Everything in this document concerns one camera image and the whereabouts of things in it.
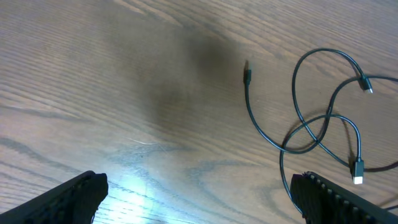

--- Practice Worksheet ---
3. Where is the black USB cable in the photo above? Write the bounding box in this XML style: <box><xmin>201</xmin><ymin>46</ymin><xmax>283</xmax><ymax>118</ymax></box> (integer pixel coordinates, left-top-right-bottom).
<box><xmin>243</xmin><ymin>47</ymin><xmax>398</xmax><ymax>215</ymax></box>

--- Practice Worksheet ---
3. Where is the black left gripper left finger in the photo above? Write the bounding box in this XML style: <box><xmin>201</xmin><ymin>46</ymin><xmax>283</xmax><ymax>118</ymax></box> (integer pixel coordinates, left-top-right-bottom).
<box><xmin>1</xmin><ymin>170</ymin><xmax>108</xmax><ymax>224</ymax></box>

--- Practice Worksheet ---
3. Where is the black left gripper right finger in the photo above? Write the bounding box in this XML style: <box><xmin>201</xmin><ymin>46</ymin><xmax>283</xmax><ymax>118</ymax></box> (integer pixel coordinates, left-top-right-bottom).
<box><xmin>290</xmin><ymin>172</ymin><xmax>397</xmax><ymax>224</ymax></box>

